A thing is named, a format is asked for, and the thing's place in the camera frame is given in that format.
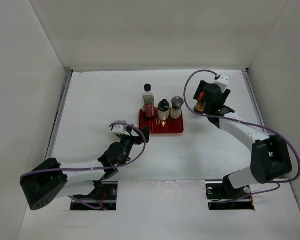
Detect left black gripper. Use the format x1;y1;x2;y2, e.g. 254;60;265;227
119;124;149;167

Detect red lid chili jar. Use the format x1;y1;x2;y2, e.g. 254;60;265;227
194;92;205;115

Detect dark sauce bottle black cap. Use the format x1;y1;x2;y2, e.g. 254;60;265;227
142;83;155;119

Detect small black dome cap bottle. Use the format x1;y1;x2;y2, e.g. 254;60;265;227
157;99;170;127

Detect clear lid salt grinder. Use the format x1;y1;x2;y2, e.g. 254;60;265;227
170;96;184;120

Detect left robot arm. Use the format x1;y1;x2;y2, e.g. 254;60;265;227
19;121;150;211

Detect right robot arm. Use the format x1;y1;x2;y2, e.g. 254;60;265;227
193;80;293;198

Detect red rectangular tray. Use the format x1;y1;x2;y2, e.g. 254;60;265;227
138;107;184;135

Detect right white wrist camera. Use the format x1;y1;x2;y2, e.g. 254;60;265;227
214;74;230;89

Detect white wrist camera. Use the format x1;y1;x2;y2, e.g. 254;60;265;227
109;120;127;135
214;74;230;89

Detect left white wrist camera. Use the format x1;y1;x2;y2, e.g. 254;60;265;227
109;120;127;135

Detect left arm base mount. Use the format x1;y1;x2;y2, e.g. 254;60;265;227
70;181;118;211

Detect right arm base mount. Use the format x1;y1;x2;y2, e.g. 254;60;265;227
205;179;255;211

